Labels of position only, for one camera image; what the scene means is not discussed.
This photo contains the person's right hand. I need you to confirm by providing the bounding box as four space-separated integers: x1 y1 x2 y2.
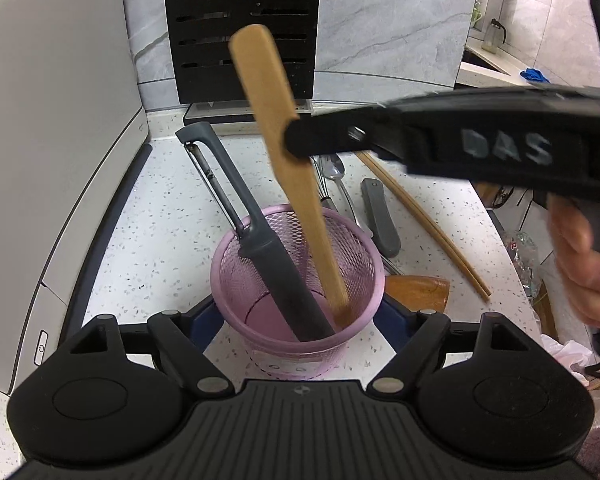
549 196 600 332

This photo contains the wooden chopstick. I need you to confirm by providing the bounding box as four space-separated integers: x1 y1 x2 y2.
360 151 492 297
355 152 487 302

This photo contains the pink cloth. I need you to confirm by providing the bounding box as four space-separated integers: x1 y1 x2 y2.
540 334 600 476

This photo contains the light wooden spatula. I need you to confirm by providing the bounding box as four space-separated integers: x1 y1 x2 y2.
228 24 352 328

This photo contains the black slotted knife block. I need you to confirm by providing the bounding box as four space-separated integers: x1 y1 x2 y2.
161 0 322 127

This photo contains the clear plastic bag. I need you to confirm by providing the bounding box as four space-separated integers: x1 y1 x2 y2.
500 230 547 302

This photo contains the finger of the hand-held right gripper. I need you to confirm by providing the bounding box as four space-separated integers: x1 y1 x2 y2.
283 104 407 162

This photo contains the metal spoon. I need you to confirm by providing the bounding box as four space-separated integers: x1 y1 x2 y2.
319 152 376 241

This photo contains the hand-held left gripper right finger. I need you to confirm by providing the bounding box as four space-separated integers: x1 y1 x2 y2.
367 295 532 396

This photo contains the glass kettle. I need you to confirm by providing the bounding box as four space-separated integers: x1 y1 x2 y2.
481 17 506 54

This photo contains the blue cloth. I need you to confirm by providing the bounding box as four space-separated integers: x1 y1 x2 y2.
519 66 551 84

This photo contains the grey handled wire whisk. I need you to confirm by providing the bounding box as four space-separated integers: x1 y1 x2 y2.
361 177 406 276

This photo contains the grey handled peeler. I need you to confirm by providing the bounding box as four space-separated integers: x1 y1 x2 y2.
175 121 338 343

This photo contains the thin metal utensil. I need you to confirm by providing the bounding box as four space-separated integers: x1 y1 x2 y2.
314 157 338 213

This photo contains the pink mesh utensil holder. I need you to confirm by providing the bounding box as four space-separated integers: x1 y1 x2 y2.
210 204 386 380

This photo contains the white knife sterilizer appliance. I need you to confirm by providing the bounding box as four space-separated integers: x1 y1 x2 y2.
0 0 153 396

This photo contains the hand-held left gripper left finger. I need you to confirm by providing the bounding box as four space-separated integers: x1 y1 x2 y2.
72 300 236 400

